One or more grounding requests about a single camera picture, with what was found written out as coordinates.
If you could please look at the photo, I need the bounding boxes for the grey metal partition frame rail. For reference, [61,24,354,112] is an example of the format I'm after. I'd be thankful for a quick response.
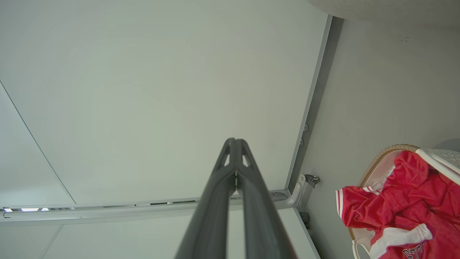
[0,14,333,228]

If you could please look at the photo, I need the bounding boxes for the red garment with white lettering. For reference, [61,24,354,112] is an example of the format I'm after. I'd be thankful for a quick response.
[370,212,460,259]

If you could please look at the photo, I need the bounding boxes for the grey curved metal leg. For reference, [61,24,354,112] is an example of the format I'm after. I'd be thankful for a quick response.
[286,173,310,210]

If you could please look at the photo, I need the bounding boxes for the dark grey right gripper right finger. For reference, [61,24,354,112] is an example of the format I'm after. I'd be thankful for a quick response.
[236,139,297,259]

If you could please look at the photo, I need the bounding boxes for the red shorts with white trim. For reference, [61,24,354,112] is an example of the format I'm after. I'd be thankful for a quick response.
[336,150,460,252]

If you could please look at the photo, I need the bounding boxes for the wicker laundry basket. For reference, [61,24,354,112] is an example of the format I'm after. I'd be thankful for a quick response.
[348,144,420,259]

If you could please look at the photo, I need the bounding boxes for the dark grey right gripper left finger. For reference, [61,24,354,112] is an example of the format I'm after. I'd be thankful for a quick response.
[174,138,236,259]

